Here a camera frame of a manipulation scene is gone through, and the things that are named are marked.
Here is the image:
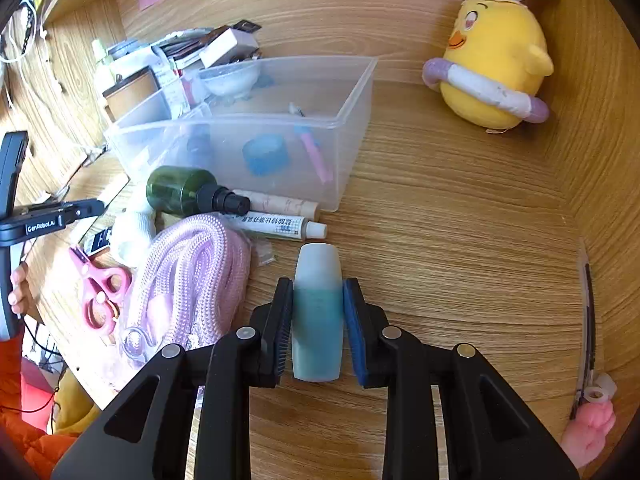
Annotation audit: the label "stack of books and papers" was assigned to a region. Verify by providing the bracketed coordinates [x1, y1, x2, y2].
[150, 20, 261, 111]

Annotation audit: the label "white cable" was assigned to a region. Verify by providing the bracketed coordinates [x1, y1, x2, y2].
[0, 0, 51, 66]

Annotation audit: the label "blue round jar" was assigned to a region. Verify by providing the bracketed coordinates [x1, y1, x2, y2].
[242, 134, 290, 177]

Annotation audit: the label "pink toothbrush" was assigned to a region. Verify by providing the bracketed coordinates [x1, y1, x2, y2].
[289, 102, 333, 184]

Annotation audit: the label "white tube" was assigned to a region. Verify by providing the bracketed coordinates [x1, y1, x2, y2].
[222, 212, 329, 241]

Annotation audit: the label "pink rope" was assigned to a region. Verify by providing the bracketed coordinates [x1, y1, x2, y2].
[120, 214, 253, 361]

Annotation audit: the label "pink scissors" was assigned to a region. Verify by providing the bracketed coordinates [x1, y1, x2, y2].
[68, 246, 133, 333]

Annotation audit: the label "yellow chick plush toy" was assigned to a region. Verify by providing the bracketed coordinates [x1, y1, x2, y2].
[421, 0, 560, 135]

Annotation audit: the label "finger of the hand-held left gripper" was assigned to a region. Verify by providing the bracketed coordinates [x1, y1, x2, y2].
[59, 198, 107, 222]

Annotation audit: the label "black pen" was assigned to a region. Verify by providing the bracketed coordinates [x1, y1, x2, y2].
[570, 250, 598, 418]

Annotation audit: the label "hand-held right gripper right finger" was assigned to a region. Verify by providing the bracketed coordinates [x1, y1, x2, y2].
[342, 277, 581, 480]

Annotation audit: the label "pink plush toy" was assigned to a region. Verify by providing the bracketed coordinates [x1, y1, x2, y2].
[560, 402, 617, 468]

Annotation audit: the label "small clear plastic bag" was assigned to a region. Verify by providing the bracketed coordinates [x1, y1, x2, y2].
[250, 240, 276, 266]

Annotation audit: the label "teal and white bottle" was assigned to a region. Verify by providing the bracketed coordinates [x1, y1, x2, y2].
[291, 242, 346, 382]

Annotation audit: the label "white card box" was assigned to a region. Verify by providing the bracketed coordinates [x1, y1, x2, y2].
[200, 27, 260, 68]

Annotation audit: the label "clear plastic storage box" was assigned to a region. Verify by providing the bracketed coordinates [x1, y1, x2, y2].
[103, 55, 379, 213]

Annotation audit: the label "dark green spray bottle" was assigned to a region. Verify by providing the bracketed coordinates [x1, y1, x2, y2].
[146, 166, 252, 217]

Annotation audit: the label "white tape roll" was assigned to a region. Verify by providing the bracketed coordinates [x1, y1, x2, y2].
[584, 374, 616, 403]

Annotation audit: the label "white lotion bottle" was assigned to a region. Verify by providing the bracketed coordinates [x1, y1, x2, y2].
[91, 39, 117, 92]

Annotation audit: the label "black barcode label packet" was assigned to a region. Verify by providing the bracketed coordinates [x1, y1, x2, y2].
[82, 227, 113, 256]

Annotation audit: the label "beige tube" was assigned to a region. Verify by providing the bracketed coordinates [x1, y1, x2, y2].
[232, 189, 321, 221]

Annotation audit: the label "person's left hand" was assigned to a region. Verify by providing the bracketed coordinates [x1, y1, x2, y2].
[9, 262, 38, 318]

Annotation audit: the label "yellow cloth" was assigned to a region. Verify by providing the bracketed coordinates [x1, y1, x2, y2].
[52, 370, 103, 436]

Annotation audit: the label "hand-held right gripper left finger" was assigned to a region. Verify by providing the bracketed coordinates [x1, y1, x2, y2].
[52, 277, 296, 480]

